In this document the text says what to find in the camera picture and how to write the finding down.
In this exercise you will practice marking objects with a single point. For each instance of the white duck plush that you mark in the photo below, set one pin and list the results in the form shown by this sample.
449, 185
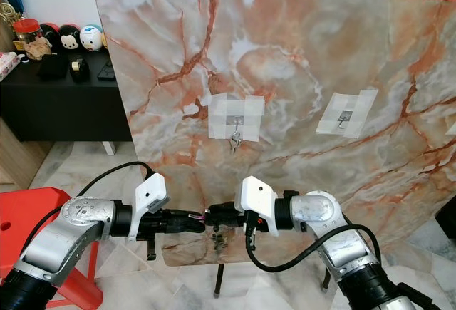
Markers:
90, 38

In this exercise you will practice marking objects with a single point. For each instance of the pink white tissue pack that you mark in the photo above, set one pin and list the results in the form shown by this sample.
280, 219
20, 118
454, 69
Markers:
8, 60

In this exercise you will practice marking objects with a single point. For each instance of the black red mouse plush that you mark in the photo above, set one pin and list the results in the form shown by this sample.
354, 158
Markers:
51, 35

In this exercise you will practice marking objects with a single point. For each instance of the black phone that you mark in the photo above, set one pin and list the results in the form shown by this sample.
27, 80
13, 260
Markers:
105, 71

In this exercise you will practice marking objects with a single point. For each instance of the red plastic stool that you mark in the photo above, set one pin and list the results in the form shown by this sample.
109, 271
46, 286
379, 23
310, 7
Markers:
28, 210

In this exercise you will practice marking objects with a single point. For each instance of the marble table with red edge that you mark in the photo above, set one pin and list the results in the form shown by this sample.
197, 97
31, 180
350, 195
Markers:
285, 50

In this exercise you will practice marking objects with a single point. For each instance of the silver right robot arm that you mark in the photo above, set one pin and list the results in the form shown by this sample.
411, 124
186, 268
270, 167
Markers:
320, 210

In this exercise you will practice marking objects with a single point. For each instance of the black low console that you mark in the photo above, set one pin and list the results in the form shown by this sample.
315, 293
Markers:
71, 110

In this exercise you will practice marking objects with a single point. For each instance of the clear jar with red lid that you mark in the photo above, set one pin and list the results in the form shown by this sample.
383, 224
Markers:
31, 43

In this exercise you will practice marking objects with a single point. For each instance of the translucent tape patch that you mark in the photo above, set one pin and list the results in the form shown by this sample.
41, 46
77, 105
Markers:
362, 105
221, 108

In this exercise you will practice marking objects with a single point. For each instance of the black tape dispenser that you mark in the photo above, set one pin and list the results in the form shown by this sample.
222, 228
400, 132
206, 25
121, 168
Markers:
79, 70

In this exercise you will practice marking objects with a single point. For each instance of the silver key bunch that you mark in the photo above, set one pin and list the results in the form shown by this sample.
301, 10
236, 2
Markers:
236, 141

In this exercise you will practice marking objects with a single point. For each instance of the black white mouse plush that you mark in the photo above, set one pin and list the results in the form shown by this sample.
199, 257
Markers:
69, 38

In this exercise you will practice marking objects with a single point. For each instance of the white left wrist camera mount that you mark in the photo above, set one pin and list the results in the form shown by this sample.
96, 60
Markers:
149, 196

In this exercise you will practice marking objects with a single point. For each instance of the metal wall hook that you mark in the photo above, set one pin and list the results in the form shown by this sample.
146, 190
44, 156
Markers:
237, 120
345, 117

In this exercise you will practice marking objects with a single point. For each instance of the black wallet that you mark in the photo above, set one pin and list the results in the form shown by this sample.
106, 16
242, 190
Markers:
51, 68

